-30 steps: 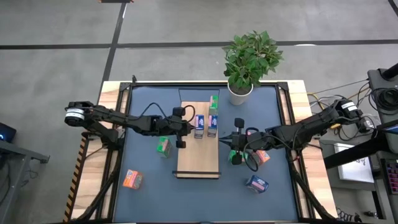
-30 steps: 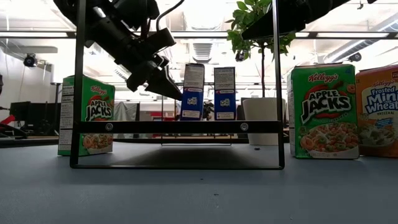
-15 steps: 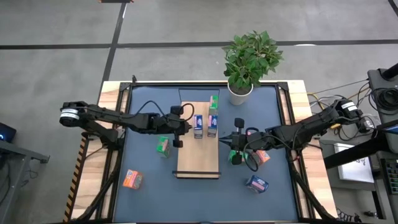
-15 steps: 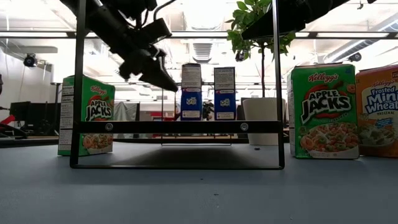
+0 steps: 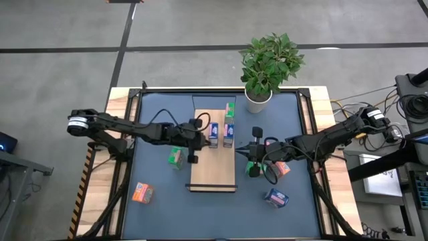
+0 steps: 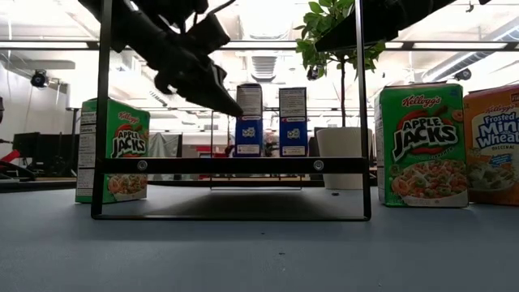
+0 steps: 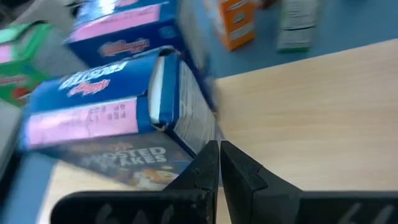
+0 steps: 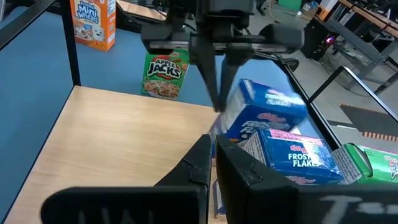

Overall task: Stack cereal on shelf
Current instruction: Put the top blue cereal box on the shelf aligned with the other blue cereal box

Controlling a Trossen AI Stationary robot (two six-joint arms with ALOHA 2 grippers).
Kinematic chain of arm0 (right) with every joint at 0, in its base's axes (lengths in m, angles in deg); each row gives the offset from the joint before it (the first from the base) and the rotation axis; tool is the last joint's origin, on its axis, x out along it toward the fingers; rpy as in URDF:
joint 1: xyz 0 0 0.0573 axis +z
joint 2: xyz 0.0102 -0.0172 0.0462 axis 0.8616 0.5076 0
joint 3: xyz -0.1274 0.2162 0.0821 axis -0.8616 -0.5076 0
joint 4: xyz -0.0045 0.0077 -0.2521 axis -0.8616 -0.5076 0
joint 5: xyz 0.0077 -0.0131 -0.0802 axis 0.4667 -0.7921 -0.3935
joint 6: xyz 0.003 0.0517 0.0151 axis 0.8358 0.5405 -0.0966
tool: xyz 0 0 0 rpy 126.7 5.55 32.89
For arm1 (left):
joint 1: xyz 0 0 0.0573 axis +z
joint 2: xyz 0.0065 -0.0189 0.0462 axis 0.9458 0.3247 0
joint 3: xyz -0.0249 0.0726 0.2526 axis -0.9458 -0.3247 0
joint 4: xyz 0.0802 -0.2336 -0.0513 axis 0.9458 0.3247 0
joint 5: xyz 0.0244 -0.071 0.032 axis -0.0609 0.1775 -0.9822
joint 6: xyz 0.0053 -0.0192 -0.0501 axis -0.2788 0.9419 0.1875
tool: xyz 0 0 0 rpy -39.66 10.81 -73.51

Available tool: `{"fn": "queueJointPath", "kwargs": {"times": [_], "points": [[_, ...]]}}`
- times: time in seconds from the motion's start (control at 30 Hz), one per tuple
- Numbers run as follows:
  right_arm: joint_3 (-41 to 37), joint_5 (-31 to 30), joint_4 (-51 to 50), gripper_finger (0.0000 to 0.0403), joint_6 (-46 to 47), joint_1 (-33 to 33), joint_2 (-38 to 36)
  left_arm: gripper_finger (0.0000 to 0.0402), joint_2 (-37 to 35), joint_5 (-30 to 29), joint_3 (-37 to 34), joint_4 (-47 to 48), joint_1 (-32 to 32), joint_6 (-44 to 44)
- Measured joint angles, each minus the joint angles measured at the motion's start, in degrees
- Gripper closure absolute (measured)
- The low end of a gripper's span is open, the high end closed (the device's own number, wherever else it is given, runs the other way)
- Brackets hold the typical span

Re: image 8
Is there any black metal wood-top shelf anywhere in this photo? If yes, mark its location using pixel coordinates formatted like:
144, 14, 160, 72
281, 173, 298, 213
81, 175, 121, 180
0, 0, 398, 224

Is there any black computer tower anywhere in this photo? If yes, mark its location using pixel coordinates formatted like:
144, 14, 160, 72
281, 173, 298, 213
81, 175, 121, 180
300, 17, 338, 62

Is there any blue Frosted Flakes cereal box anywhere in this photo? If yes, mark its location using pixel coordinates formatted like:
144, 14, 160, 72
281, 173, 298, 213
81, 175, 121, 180
211, 78, 309, 147
238, 128, 345, 186

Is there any orange Frosted Mini-Wheats cereal box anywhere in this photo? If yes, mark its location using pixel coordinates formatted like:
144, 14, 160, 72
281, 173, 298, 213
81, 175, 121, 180
69, 0, 117, 52

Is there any green bin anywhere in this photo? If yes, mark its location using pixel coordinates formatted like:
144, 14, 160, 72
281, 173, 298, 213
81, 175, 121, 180
277, 0, 303, 11

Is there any black floor mat striped edge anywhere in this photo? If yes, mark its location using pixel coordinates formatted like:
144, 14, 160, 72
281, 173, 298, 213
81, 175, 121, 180
338, 103, 398, 143

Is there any green Apple Jacks cereal box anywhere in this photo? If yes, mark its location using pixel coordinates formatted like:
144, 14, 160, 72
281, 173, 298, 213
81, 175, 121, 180
140, 49, 190, 101
330, 142, 398, 185

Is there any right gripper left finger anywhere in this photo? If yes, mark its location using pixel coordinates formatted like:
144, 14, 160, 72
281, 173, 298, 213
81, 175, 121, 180
40, 134, 213, 224

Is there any black table frame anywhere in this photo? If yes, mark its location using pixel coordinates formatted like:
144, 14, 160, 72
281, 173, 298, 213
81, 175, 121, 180
115, 6, 170, 34

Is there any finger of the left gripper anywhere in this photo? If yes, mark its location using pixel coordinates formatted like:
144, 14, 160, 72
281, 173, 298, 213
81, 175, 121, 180
188, 33, 223, 113
220, 49, 249, 111

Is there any gray metal desk frame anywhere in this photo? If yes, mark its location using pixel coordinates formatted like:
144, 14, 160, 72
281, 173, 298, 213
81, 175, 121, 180
313, 0, 398, 96

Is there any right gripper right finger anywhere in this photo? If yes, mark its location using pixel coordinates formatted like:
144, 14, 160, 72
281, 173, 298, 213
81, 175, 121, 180
215, 134, 398, 224

